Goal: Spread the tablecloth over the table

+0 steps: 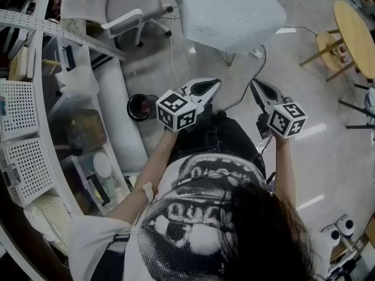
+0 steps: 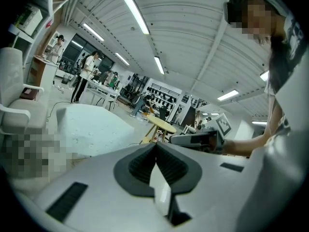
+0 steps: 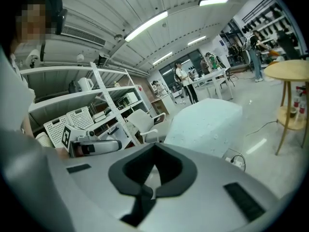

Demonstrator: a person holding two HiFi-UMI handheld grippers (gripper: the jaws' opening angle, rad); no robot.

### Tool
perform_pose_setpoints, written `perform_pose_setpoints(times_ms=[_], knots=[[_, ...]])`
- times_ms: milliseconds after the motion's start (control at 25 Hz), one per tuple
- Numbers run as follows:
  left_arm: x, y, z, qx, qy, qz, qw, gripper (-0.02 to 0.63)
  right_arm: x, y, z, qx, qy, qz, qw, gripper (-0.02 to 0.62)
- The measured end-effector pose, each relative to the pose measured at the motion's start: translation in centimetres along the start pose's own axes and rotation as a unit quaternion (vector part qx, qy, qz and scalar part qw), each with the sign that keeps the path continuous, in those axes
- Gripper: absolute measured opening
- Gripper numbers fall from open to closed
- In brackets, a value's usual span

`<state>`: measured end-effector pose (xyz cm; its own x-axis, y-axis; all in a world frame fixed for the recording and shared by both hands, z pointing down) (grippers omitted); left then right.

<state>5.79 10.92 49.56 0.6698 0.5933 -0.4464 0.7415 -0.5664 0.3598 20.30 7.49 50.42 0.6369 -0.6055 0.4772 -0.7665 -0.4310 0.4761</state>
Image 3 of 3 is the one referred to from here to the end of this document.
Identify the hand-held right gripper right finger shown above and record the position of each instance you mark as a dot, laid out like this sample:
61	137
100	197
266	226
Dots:
212	190

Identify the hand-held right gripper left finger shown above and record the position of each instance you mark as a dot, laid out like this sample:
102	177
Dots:
79	192

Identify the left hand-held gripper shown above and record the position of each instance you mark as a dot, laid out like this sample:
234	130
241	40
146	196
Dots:
67	139

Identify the white flat box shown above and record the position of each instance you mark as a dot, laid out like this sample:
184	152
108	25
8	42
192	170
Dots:
100	117

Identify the white power strip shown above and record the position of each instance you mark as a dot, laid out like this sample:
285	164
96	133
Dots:
235	162

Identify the white perforated basket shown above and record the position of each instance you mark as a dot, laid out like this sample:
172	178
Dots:
80	117
55	129

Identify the white mesh office chair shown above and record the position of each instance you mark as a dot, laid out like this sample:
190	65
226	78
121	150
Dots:
141	121

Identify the white toaster oven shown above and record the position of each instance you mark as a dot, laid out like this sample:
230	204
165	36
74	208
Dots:
131	97

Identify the white tall cabinet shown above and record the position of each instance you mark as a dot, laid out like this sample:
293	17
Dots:
142	98

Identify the white metal shelf rack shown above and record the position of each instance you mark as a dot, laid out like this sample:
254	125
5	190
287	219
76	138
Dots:
72	98

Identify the yellow bottle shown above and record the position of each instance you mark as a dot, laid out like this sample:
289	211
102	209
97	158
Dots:
117	84

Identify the white electric kettle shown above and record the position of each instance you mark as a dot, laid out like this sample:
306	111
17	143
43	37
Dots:
84	84

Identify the black bag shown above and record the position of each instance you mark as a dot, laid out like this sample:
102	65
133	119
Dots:
72	87

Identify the wooden cabinet with white top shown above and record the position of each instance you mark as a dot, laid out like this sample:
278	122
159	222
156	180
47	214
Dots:
166	103

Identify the white round lamp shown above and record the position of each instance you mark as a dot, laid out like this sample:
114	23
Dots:
80	57

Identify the dark glass window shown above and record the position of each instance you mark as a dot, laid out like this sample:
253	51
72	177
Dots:
169	69

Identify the long ceiling light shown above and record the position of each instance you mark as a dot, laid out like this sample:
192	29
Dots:
162	58
213	2
146	26
196	40

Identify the ceiling dome sensor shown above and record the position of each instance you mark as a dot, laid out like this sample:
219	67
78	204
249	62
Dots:
119	37

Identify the person's printed white shirt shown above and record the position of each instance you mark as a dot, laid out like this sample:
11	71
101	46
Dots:
12	93

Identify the ceiling air vent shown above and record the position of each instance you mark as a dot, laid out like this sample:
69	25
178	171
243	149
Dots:
84	36

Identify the white rectangular table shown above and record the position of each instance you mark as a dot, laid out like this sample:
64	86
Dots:
212	75

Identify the red white can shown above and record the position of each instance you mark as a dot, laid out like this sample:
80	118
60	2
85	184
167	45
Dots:
302	108
296	104

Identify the round wooden table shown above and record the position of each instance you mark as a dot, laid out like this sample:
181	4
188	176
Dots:
289	69

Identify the person's head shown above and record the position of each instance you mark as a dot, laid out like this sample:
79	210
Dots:
29	23

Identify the clear bin with orange contents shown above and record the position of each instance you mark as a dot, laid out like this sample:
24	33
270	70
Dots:
274	52

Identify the black head-worn camera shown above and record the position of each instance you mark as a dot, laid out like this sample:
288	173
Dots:
58	16

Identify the wall shelf with black items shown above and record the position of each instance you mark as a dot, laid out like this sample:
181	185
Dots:
270	20

